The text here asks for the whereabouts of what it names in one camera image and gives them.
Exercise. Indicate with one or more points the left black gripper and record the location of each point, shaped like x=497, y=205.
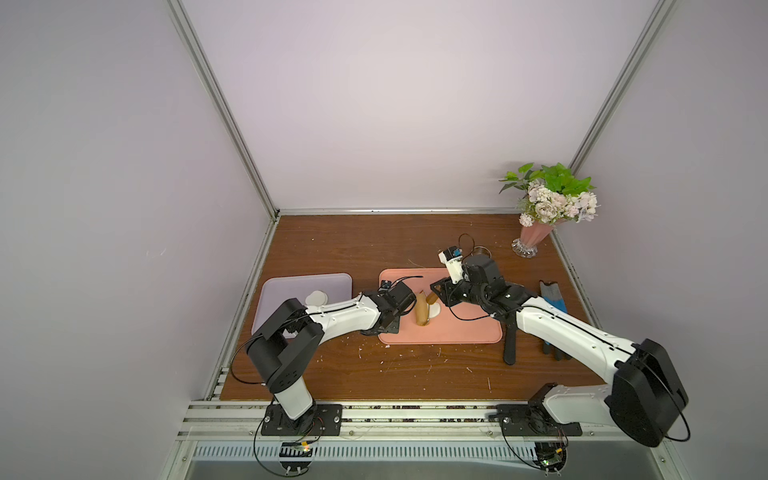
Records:
x=396, y=325

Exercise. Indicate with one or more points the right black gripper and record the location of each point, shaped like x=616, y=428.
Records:
x=447, y=291

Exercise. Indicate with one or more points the wooden rolling pin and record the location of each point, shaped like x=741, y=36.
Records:
x=421, y=309

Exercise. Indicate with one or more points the small dough piece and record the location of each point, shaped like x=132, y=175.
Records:
x=434, y=310

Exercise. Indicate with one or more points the pink silicone mat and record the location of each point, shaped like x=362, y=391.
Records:
x=445, y=328

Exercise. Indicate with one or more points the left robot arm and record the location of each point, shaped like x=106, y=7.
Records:
x=283, y=347

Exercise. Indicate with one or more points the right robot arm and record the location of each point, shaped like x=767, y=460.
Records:
x=641, y=393

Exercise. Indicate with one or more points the large dough ball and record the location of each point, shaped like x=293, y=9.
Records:
x=317, y=298

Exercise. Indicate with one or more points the pink glass vase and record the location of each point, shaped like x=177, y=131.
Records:
x=526, y=245

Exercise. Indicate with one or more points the blue work glove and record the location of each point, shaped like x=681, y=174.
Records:
x=552, y=294

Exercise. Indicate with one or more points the artificial flower bouquet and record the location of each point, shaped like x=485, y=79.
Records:
x=551, y=195

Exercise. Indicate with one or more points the purple silicone mat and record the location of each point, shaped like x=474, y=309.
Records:
x=275, y=291

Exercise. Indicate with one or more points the black handled metal scraper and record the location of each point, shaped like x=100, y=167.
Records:
x=510, y=343

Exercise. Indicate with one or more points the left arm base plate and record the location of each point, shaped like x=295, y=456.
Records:
x=320, y=420

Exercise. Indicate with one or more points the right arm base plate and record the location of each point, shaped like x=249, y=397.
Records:
x=530, y=421

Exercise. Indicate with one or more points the aluminium frame rail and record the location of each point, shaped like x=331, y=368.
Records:
x=374, y=420

